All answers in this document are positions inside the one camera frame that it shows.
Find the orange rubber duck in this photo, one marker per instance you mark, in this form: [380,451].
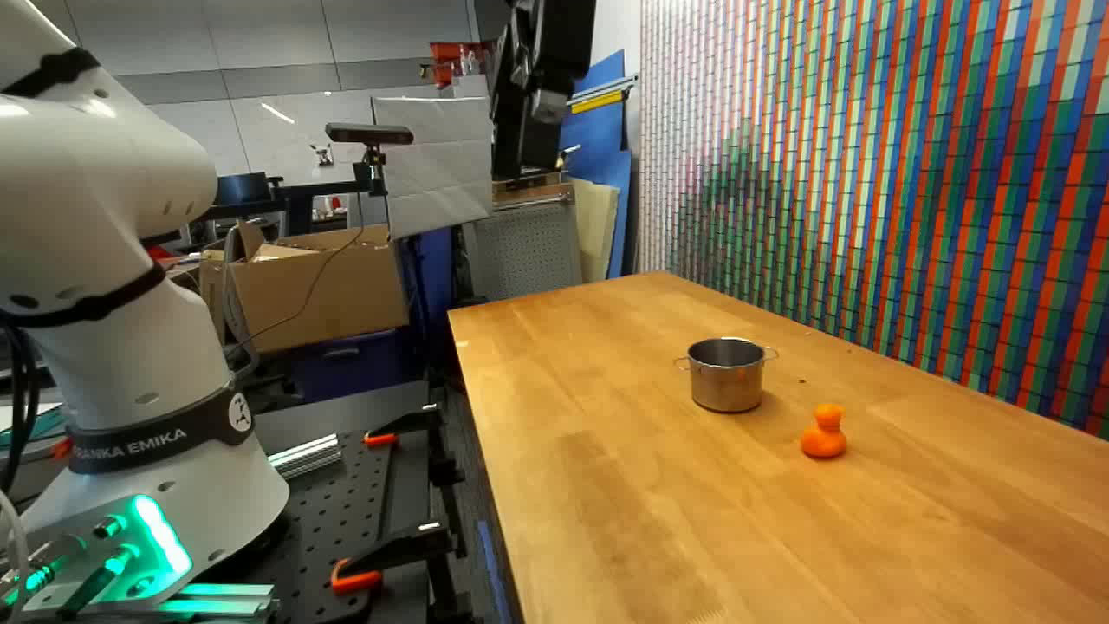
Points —
[825,439]

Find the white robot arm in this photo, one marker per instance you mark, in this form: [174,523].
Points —
[163,476]

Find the small steel pot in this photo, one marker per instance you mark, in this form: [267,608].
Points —
[725,377]

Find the blue foam boards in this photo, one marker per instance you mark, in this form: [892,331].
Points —
[597,146]

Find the translucent white plastic panel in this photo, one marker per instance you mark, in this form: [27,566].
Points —
[445,175]

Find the brown cardboard box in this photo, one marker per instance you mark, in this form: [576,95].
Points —
[302,289]

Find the aluminium extrusion bar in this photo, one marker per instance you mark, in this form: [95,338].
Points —
[305,456]

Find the black perforated mounting board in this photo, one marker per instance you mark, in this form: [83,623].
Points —
[335,516]

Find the orange handled clamp rear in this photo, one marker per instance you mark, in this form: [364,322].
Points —
[417,420]

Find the orange handled clamp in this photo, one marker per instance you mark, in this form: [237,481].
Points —
[421,545]
[417,420]

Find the black camera on stand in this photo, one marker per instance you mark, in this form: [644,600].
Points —
[373,142]

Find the orange handled clamp front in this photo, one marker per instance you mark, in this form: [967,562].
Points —
[421,545]

